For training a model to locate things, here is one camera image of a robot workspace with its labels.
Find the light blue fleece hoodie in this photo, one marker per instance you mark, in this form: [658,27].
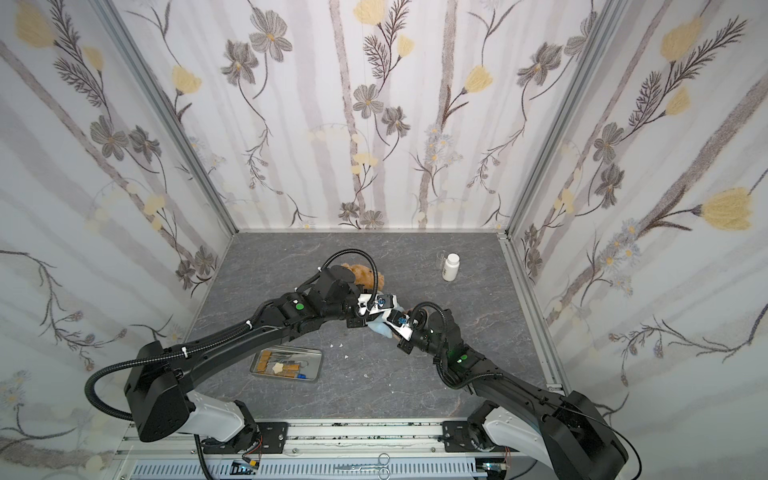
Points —
[380,326]

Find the brown teddy bear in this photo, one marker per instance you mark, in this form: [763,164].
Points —
[364,279]

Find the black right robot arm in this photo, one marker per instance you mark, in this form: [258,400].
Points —
[578,443]

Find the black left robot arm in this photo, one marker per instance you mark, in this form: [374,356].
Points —
[159,390]

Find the white plastic bottle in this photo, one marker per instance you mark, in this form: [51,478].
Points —
[450,267]

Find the clear plastic cup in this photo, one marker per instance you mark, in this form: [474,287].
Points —
[440,259]

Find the metal scissors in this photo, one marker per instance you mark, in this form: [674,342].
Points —
[380,468]

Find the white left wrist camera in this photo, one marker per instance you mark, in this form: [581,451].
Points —
[378,303]

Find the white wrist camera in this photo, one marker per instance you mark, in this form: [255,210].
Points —
[401,322]
[378,303]

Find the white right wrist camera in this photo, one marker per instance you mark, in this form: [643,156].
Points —
[401,322]

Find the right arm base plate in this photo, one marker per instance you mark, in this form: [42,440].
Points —
[462,436]

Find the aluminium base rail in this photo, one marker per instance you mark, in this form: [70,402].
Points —
[314,447]

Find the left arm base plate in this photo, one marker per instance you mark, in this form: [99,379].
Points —
[264,437]

